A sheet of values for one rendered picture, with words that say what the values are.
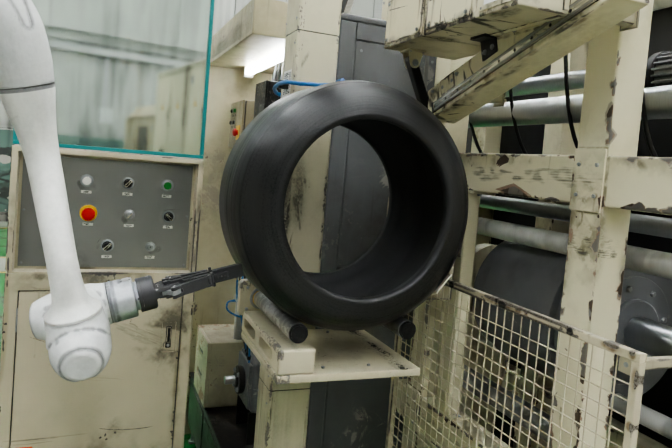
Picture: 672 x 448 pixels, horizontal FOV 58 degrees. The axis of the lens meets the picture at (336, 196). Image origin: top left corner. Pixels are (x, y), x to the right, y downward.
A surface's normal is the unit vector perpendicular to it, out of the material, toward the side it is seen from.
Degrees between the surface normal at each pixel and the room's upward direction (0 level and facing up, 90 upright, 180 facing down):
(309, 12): 90
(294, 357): 90
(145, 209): 90
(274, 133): 66
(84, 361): 109
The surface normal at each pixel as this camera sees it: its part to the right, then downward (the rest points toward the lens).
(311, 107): -0.10, -0.57
